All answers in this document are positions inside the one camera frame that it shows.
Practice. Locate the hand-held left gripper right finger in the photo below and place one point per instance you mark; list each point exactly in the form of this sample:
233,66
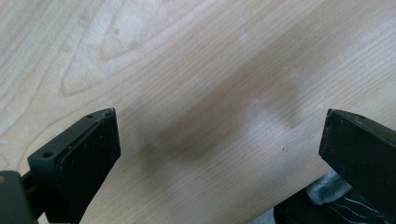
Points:
358,149

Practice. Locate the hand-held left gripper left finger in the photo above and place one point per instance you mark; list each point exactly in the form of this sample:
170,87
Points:
81,165

